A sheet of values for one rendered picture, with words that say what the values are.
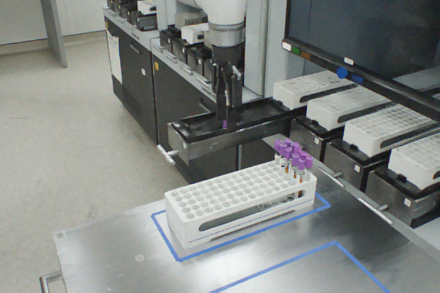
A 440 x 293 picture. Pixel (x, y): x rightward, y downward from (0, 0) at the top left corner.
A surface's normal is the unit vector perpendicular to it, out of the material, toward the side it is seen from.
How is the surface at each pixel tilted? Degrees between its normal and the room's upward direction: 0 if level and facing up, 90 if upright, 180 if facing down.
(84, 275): 0
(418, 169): 90
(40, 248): 0
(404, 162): 90
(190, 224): 90
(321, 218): 0
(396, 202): 90
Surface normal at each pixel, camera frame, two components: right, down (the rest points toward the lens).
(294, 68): 0.48, 0.42
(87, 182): 0.00, -0.88
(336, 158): -0.87, 0.23
